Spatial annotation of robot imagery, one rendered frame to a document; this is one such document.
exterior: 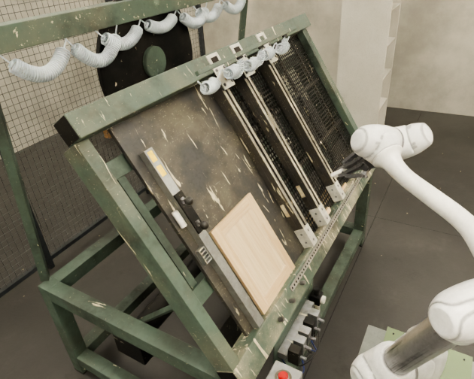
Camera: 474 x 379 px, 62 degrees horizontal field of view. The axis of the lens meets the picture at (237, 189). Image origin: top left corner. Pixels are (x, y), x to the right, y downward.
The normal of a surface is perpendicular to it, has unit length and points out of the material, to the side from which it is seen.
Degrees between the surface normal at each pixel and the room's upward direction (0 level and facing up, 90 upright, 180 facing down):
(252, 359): 58
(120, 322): 0
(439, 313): 84
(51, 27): 90
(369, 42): 90
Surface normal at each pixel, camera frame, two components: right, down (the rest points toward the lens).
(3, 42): 0.86, 0.21
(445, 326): -0.92, 0.15
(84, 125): 0.70, -0.27
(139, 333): -0.07, -0.85
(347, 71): -0.49, 0.48
